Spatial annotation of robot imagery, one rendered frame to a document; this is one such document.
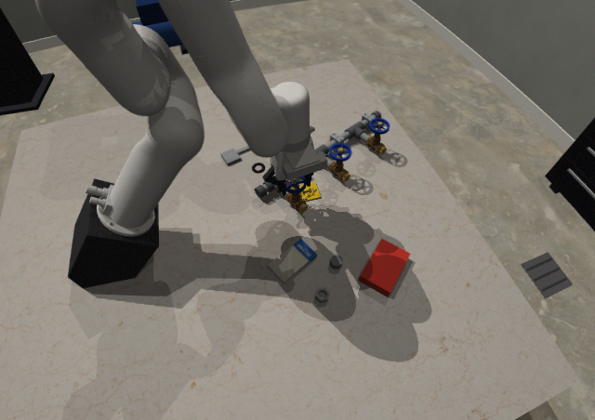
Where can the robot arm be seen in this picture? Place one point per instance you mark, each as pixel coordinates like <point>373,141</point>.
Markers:
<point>133,66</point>

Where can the dark grey hex nut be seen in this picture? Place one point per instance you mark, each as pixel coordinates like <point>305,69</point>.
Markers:
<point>322,290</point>

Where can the dark grey cylinder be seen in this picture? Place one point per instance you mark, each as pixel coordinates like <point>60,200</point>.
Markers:
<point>336,262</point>

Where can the red block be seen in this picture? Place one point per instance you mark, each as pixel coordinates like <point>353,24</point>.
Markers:
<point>384,267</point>

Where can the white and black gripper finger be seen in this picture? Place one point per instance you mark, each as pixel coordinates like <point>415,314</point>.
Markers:
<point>308,179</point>
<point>269,177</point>

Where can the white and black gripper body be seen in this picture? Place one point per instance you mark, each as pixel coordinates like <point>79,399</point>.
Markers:
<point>278,160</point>

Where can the yellow tag with chain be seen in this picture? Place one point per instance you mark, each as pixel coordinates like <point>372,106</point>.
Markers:
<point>310,193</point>

